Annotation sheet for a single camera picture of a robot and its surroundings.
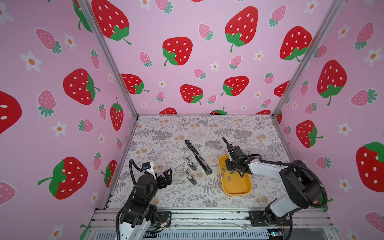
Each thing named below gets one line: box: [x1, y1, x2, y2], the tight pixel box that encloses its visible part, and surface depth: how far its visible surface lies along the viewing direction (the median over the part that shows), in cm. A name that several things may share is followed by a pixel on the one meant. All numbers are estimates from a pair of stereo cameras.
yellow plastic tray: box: [218, 154, 253, 196], surface depth 88 cm
